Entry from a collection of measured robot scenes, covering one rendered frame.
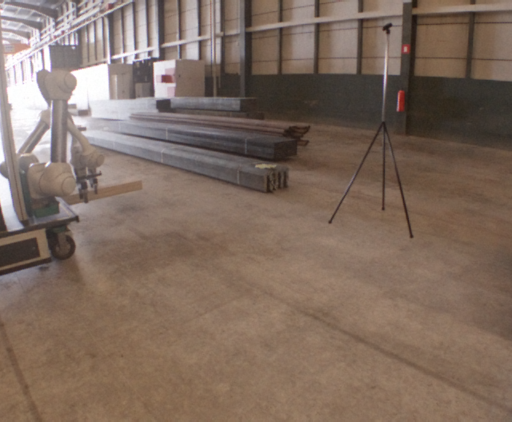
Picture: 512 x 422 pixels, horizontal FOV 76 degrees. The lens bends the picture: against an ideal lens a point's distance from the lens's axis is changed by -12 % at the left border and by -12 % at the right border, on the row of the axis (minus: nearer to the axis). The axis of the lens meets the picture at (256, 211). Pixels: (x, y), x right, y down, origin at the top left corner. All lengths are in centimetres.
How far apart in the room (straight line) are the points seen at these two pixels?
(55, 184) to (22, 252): 52
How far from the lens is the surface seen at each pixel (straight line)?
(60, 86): 237
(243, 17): 1368
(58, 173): 236
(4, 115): 262
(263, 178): 388
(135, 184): 390
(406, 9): 1007
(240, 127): 709
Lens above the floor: 111
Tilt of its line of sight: 19 degrees down
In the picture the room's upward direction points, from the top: straight up
